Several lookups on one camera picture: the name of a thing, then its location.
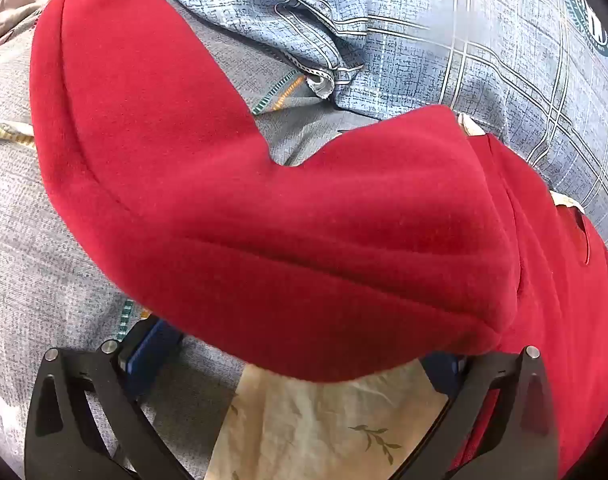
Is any beige crumpled cloth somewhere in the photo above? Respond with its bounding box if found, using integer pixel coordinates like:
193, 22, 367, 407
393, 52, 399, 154
0, 0, 159, 56

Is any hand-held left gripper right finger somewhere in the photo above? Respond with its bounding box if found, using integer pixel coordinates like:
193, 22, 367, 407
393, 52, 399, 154
399, 345, 560, 480

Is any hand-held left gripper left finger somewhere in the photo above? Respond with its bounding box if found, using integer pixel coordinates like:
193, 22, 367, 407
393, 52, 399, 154
24, 317, 195, 480

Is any red garment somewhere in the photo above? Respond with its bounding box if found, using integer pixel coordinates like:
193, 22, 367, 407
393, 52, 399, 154
30, 0, 608, 480

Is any blue plaid quilt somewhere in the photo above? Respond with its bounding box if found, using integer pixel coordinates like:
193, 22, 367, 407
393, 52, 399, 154
151, 0, 608, 256

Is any cream leaf-print cloth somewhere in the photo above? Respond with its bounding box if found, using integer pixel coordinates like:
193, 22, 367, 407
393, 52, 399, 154
204, 112, 587, 480

